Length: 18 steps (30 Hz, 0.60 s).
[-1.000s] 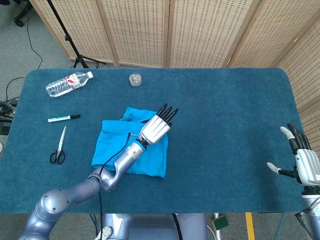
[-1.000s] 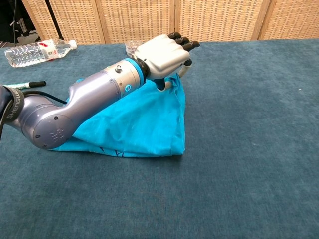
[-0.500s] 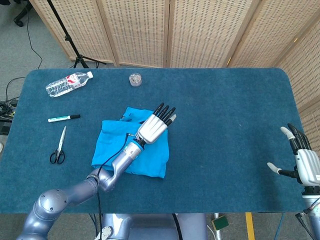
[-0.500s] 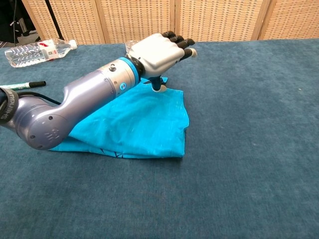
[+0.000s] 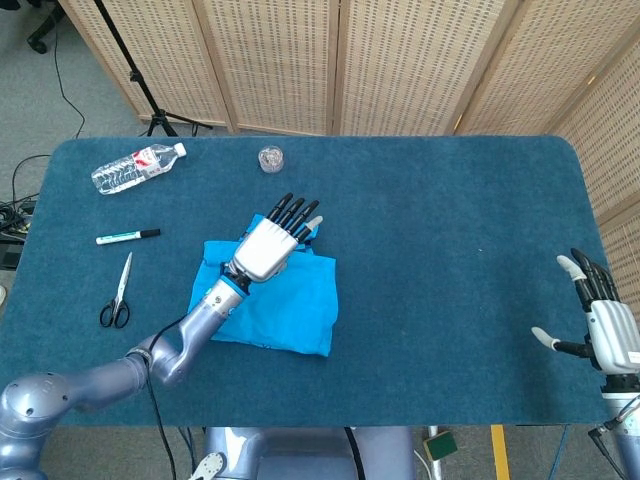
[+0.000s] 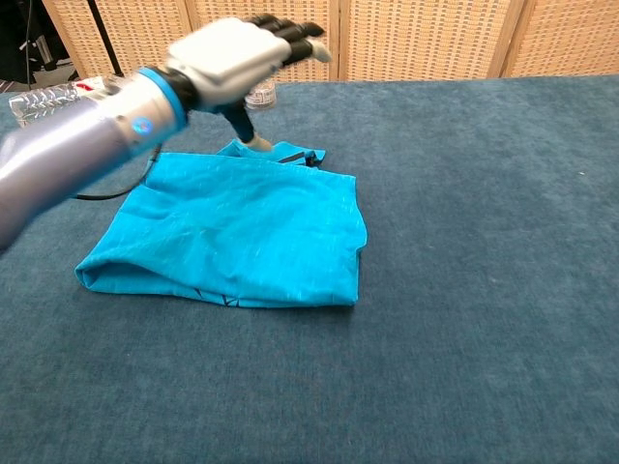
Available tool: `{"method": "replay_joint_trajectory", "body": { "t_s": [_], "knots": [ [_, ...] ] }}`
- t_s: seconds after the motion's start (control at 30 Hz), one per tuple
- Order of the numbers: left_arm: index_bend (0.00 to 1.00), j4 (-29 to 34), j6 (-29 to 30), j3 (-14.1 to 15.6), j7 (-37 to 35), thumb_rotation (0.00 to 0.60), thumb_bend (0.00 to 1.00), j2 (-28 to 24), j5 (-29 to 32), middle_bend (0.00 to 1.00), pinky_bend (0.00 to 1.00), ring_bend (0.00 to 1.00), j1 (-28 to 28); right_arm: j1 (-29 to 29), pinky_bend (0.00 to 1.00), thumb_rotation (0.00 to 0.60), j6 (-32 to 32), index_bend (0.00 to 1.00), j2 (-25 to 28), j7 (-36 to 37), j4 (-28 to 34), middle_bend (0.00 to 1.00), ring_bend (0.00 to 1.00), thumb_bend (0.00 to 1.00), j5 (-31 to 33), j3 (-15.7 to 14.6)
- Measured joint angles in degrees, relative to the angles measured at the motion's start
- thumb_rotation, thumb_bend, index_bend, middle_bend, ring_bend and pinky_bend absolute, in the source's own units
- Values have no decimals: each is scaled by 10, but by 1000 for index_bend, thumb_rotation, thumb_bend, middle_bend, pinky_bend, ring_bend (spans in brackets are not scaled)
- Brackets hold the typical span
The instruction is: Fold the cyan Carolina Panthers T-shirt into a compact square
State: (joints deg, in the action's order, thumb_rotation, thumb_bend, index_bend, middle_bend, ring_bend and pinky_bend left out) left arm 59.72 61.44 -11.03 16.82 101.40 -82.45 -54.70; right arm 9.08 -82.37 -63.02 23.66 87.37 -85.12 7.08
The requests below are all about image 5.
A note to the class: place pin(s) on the blue grey robot torso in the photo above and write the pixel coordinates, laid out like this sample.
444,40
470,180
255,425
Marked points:
300,455

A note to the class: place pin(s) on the black tripod stand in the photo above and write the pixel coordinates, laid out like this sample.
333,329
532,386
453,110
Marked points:
132,75

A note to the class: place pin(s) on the blue carpet table cover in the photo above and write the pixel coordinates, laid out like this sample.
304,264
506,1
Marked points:
425,300

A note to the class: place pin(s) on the small clear round jar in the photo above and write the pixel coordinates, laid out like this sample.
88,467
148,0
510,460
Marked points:
270,160

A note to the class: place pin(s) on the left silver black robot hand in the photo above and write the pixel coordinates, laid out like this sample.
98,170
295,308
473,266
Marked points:
265,250

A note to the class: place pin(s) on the black office chair base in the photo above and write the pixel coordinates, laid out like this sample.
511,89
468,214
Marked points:
42,25

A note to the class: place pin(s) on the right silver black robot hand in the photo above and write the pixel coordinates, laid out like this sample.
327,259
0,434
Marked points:
612,335

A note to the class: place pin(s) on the blue printed t-shirt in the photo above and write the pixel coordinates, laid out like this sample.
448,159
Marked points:
290,300

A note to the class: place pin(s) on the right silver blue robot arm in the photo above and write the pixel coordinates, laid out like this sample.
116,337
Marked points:
627,430

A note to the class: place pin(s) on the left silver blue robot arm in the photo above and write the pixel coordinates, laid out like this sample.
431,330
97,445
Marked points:
165,350

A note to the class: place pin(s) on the clear plastic water bottle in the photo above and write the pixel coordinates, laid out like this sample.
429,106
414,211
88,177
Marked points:
125,172

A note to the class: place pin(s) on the woven rattan folding screen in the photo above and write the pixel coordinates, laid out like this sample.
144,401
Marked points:
280,60

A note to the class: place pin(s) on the green and yellow sponge block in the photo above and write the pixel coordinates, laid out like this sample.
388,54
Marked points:
440,445

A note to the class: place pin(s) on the green and white marker pen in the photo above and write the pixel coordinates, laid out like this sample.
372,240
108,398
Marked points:
125,236

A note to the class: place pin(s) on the white bracket on torso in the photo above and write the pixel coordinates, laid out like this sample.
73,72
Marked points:
207,466

